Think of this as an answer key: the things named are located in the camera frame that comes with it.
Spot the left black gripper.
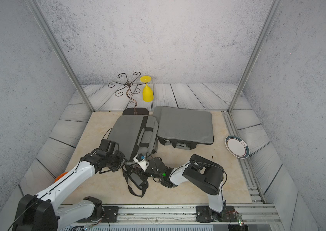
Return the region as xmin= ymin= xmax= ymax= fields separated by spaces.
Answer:
xmin=106 ymin=150 xmax=130 ymax=172

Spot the grey zippered laptop bag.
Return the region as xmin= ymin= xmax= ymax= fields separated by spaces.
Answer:
xmin=108 ymin=115 xmax=159 ymax=197

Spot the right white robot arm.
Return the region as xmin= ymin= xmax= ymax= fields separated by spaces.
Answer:
xmin=135 ymin=154 xmax=225 ymax=214

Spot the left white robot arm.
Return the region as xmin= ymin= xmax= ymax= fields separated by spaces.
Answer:
xmin=9 ymin=150 xmax=125 ymax=231

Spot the orange round object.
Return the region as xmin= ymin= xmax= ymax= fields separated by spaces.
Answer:
xmin=54 ymin=172 xmax=68 ymax=182

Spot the yellow plastic wine glass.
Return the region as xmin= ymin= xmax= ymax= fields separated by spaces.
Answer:
xmin=140 ymin=76 xmax=154 ymax=102

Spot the white plate green rim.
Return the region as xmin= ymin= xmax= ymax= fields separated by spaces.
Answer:
xmin=225 ymin=135 xmax=250 ymax=159

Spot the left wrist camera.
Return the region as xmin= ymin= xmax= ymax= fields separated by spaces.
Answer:
xmin=99 ymin=139 xmax=119 ymax=154

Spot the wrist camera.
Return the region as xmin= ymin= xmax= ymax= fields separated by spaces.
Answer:
xmin=133 ymin=154 xmax=149 ymax=172
xmin=99 ymin=139 xmax=119 ymax=154

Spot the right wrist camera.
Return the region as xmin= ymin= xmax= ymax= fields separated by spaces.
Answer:
xmin=133 ymin=154 xmax=149 ymax=172

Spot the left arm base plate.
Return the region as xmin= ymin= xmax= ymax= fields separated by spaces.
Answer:
xmin=85 ymin=206 xmax=119 ymax=223

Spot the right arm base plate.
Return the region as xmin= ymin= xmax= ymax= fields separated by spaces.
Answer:
xmin=196 ymin=206 xmax=238 ymax=223

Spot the copper wire stand dark base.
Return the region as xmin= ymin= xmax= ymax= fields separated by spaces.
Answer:
xmin=108 ymin=71 xmax=149 ymax=116

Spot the aluminium front rail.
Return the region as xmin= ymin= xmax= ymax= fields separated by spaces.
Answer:
xmin=60 ymin=204 xmax=284 ymax=231

